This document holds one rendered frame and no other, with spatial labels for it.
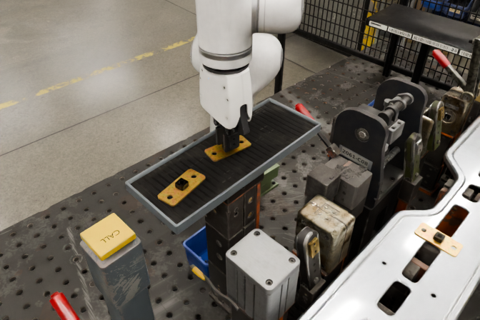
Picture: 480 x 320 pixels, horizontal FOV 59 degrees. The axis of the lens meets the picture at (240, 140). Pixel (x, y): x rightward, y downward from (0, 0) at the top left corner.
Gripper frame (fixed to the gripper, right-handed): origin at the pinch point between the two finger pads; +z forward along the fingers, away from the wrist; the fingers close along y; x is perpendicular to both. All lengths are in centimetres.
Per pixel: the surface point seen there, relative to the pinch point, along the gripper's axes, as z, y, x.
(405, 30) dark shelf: 16, -33, 97
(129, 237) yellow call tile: 2.9, 8.9, -23.2
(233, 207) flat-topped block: 12.2, 5.5, -2.6
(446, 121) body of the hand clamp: 21, 5, 69
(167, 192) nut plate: 2.5, 4.1, -14.5
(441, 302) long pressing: 18.8, 38.4, 17.7
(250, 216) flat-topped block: 18.7, 4.5, 2.3
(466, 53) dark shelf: 17, -11, 101
